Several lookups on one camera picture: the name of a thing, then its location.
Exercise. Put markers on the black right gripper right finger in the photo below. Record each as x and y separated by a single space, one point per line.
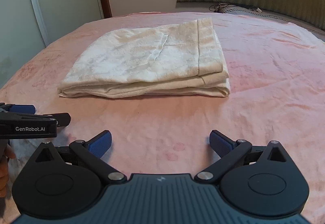
256 180

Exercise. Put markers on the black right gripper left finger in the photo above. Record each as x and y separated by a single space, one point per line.
65 180

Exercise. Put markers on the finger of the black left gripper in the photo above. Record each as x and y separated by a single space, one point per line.
24 109
63 119

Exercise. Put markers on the cream white pants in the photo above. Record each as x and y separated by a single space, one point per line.
176 59

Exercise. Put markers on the person's left hand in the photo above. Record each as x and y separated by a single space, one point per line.
8 154

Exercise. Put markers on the pink floral bed sheet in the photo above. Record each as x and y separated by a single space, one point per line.
277 93

